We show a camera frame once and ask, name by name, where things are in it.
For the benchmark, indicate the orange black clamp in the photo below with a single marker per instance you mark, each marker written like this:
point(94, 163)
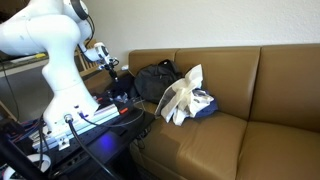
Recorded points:
point(123, 110)
point(98, 99)

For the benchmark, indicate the white round object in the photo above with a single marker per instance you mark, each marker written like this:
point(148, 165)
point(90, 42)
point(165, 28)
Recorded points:
point(43, 161)

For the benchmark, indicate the white power adapter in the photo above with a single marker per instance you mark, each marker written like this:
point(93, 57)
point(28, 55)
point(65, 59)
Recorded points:
point(125, 67)

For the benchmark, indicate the wooden desk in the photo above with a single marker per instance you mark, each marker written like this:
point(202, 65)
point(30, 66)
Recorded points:
point(20, 63)

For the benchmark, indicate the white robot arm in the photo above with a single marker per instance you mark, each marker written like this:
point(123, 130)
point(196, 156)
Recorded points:
point(56, 40)

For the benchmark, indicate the white tote bag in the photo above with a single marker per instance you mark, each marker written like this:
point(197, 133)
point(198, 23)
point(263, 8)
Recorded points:
point(180, 93)

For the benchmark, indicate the wooden chair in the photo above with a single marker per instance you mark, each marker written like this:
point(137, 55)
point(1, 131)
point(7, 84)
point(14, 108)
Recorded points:
point(90, 61)

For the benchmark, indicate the black stand pole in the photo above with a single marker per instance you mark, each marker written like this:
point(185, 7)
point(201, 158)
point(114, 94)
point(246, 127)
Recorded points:
point(16, 156)

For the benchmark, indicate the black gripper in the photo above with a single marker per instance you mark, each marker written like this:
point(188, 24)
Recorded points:
point(109, 64)

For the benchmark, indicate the tan leather sofa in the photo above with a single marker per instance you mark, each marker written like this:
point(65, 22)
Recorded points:
point(260, 100)

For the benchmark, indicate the black backpack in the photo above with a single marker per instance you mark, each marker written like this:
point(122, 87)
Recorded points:
point(153, 81)

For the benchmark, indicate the blue clothing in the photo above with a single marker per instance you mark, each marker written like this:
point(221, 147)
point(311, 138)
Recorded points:
point(206, 110)

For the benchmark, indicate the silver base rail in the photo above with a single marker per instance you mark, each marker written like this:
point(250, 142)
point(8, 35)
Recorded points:
point(93, 120)

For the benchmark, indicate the white grey cloth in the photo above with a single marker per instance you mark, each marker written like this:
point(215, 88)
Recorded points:
point(120, 96)

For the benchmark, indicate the black mounting table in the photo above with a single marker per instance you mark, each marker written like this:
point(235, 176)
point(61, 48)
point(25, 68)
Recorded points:
point(110, 140)

